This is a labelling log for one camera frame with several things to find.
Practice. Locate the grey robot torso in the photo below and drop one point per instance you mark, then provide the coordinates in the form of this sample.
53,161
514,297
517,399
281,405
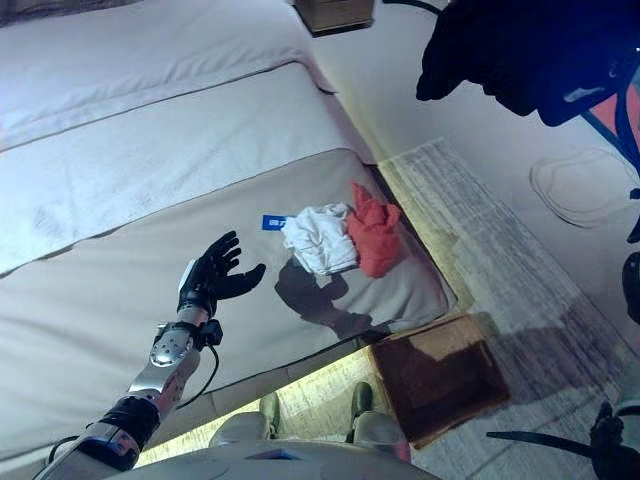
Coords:
280,462

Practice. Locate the blue printed tag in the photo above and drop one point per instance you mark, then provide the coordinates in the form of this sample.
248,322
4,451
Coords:
275,223

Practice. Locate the red cloth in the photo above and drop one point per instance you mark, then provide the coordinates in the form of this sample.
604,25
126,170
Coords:
372,235

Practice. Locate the cream outlined floor mat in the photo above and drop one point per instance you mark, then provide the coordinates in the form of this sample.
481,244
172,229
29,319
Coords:
585,190

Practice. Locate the beige upholstered bed base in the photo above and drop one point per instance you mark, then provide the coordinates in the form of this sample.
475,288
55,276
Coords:
235,395

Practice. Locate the person in dark clothes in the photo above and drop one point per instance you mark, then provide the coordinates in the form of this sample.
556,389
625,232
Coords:
525,50

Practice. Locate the white cloth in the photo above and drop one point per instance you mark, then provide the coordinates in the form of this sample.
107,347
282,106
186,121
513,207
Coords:
320,240

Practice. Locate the brown basket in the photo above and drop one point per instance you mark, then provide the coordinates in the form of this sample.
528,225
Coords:
440,380

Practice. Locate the white duvet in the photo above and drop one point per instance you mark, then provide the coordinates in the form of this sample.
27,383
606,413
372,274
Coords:
150,125

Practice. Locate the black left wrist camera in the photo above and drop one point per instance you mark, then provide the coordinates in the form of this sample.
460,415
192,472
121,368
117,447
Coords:
212,332

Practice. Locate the brown wooden nightstand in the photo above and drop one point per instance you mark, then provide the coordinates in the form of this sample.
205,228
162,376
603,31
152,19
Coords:
335,15

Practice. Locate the grey striped rug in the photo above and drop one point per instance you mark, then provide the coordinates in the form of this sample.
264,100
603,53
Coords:
525,280

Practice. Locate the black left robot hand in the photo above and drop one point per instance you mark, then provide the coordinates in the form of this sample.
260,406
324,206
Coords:
210,280

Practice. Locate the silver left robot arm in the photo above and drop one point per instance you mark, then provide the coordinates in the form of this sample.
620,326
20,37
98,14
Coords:
160,370

